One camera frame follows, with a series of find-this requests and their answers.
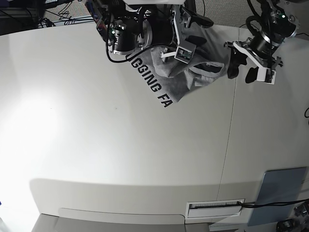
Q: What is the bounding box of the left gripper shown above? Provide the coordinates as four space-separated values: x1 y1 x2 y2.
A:
224 34 283 84

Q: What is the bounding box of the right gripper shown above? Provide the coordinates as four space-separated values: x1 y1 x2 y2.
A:
142 4 214 60

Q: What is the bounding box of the grey T-shirt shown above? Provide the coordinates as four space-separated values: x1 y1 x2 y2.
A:
130 24 230 108

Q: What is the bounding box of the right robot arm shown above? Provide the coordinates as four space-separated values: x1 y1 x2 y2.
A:
85 0 213 64

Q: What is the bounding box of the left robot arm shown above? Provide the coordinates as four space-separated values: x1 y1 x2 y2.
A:
224 0 299 85

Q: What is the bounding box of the blue-grey flat panel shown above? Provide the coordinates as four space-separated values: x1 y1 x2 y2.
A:
247 167 308 227

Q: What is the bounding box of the black device bottom right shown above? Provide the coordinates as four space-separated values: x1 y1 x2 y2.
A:
276 218 299 232

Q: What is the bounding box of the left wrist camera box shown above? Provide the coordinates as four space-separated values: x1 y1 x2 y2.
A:
256 67 277 85

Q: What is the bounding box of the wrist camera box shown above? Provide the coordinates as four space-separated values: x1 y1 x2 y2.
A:
174 40 196 64
256 67 277 85

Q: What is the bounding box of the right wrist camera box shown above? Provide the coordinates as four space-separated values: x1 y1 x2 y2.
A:
174 40 196 64

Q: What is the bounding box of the black cable on table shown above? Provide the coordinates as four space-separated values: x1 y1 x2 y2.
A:
237 199 309 208

